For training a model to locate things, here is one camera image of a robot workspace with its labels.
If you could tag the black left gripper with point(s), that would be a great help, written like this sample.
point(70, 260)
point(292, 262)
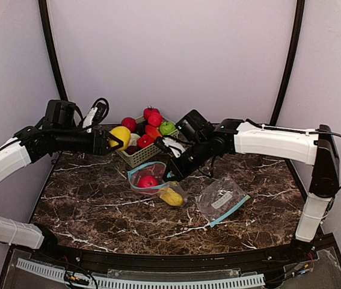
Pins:
point(98, 142)

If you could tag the yellow lemon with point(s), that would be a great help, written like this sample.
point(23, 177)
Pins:
point(123, 134)

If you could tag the white cabbage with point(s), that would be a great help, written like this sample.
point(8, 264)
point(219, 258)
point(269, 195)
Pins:
point(134, 139)

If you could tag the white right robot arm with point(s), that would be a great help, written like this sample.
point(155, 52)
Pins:
point(313, 147)

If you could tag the small clear zip bag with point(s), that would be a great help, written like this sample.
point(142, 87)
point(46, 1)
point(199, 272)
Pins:
point(220, 199)

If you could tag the green apple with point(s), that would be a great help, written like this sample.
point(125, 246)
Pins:
point(166, 128)

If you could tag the white slotted cable duct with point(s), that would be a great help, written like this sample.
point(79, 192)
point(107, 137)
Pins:
point(135, 279)

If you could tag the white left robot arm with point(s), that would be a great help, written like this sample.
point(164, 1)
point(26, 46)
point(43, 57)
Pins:
point(63, 128)

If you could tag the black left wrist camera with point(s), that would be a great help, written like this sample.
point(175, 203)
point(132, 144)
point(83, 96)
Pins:
point(96, 114)

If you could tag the dark eggplant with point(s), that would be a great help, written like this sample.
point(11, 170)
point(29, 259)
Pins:
point(140, 129)

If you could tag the black table front rail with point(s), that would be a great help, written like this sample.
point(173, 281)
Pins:
point(262, 260)

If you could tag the red bell pepper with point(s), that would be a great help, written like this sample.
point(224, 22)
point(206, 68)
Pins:
point(144, 141)

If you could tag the green perforated plastic basket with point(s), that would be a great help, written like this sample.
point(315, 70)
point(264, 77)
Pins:
point(139, 157)

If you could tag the red apple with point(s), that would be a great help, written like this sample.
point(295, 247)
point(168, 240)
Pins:
point(147, 182)

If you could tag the orange pepper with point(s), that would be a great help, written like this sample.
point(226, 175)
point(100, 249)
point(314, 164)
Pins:
point(152, 132)

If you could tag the large clear zip bag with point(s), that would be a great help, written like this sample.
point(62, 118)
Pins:
point(155, 169)

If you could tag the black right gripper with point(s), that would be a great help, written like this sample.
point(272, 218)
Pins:
point(177, 168)

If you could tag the pink-red wrinkled fruit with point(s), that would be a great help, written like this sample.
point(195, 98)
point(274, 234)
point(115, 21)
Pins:
point(155, 119)

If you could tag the yellow wrinkled banana-like fruit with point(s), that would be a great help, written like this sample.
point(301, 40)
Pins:
point(172, 194)

